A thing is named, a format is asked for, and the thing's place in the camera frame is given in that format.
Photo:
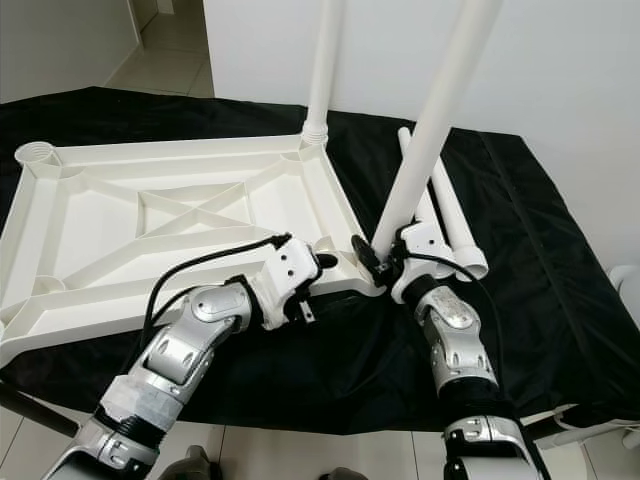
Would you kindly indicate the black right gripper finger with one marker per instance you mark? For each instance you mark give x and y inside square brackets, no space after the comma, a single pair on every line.
[361,251]

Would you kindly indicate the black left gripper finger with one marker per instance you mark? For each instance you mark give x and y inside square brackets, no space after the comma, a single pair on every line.
[327,262]

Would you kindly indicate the white plastic table leg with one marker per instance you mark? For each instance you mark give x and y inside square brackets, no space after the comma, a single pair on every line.
[465,240]
[403,138]
[325,70]
[445,100]

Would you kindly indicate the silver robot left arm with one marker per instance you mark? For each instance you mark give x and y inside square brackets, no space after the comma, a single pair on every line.
[190,350]

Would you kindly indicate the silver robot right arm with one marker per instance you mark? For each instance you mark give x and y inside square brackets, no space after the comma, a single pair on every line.
[455,340]

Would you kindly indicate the grey robot right leg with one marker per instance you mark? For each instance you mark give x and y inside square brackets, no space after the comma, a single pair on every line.
[348,474]

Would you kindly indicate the grey robot leg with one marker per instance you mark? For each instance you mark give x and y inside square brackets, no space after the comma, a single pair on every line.
[208,465]
[348,474]

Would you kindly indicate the black table cloth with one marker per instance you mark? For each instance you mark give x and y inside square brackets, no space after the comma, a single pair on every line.
[550,330]

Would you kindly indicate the grey robot left leg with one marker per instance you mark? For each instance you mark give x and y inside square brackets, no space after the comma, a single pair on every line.
[208,465]

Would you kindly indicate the white rounded object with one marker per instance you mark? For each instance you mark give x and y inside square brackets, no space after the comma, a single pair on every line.
[627,278]

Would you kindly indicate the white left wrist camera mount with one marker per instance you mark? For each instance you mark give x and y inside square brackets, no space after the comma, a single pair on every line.
[288,270]

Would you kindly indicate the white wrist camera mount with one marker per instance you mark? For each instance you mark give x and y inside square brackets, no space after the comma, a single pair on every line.
[422,240]
[288,270]

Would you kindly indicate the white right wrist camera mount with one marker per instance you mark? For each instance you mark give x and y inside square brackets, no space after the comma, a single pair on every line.
[422,240]

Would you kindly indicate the white metal frame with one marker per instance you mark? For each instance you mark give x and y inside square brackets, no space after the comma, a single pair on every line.
[600,428]

